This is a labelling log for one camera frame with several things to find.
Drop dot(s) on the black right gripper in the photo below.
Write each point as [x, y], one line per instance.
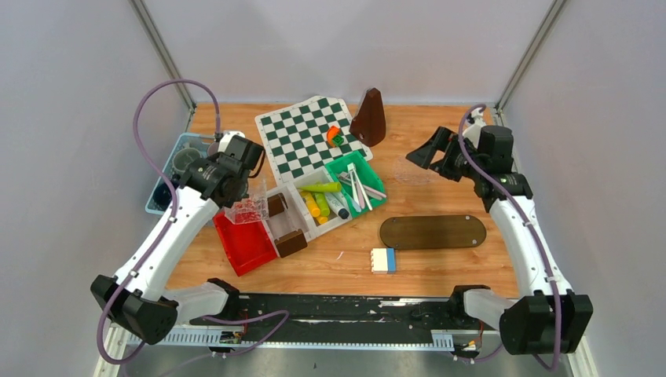
[442, 140]

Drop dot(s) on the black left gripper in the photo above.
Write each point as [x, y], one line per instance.
[215, 161]

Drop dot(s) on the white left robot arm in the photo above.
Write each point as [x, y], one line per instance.
[135, 297]

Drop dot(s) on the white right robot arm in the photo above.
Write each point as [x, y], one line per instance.
[549, 317]

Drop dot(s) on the dark wooden oval tray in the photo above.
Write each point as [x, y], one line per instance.
[432, 232]

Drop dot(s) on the yellow toothpaste tube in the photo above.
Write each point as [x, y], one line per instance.
[311, 204]

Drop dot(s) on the white toothbrush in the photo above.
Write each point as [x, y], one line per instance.
[351, 167]

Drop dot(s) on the white toothpaste tube black cap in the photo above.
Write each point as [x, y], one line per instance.
[336, 205]

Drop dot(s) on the light blue perforated basket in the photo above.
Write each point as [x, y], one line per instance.
[199, 141]

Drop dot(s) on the grey mug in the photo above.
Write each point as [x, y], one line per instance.
[183, 158]

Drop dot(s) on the brown wooden block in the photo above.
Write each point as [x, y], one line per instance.
[276, 204]
[290, 243]

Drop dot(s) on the dark blue mug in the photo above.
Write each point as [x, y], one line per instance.
[161, 196]

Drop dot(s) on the red plastic bin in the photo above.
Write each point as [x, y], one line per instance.
[247, 246]

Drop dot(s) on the white plastic bin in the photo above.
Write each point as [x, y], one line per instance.
[288, 221]

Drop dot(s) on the green white chessboard mat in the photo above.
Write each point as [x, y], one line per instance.
[295, 136]

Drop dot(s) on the brown wooden metronome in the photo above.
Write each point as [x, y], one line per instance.
[369, 123]

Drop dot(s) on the green plastic bin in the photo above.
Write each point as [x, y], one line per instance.
[373, 185]

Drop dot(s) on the white blue toy brick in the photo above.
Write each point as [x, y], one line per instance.
[383, 260]

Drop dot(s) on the green toy block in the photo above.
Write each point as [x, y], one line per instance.
[338, 140]

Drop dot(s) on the orange toy block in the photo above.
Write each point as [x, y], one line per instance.
[333, 131]

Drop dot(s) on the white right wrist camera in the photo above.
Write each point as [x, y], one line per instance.
[473, 129]

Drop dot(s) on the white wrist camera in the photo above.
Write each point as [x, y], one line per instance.
[473, 129]
[231, 141]

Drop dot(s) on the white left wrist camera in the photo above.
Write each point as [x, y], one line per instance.
[231, 141]

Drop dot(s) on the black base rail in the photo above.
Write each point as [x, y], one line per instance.
[349, 318]

